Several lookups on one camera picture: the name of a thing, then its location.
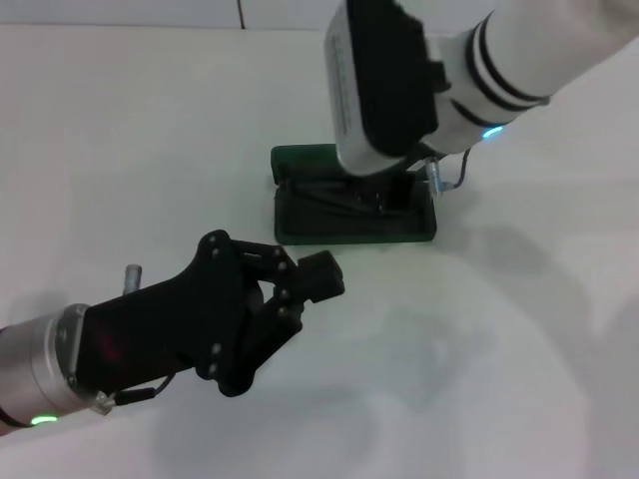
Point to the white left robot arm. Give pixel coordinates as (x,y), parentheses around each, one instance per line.
(35,364)

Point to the silver left gripper connector post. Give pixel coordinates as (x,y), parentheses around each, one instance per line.
(133,277)

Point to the silver gripper connector post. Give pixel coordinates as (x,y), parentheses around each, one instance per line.
(133,277)
(436,175)

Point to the green glasses case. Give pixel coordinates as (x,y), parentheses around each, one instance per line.
(349,230)

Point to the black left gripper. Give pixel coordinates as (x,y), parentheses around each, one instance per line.
(150,329)

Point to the black glasses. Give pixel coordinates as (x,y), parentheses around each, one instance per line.
(324,195)

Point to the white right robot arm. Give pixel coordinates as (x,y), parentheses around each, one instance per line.
(524,45)

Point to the silver right gripper connector post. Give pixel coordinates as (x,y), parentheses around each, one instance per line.
(436,175)

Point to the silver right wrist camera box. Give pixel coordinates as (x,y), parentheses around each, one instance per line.
(379,75)

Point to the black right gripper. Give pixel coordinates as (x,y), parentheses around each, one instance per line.
(412,167)

